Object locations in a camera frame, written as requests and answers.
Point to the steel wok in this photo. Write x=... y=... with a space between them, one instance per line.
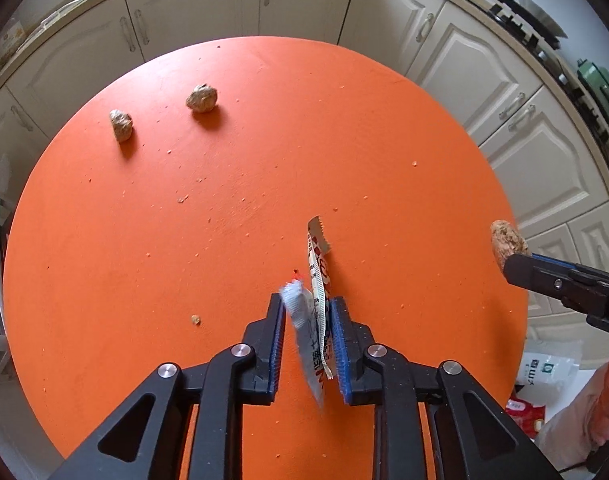
x=541 y=17

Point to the brown food lump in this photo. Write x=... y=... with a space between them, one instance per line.
x=506 y=240
x=121 y=125
x=202 y=98

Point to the white bag with green mark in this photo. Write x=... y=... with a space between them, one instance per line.
x=549 y=370

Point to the black gas stove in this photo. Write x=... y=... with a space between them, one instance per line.
x=504 y=17

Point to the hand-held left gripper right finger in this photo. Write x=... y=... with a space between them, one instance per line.
x=340 y=350

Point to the jar with orange label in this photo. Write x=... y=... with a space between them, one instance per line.
x=10 y=40

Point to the round orange table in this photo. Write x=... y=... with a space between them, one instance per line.
x=434 y=60

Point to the green electric cooker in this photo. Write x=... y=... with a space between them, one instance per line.
x=601 y=90

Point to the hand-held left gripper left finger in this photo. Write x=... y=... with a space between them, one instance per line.
x=277 y=345

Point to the red white bag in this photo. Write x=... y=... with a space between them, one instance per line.
x=526 y=412

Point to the red white snack wrapper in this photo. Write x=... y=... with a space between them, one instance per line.
x=312 y=355

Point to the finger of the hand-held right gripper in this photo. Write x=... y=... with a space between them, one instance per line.
x=584 y=271
x=529 y=270

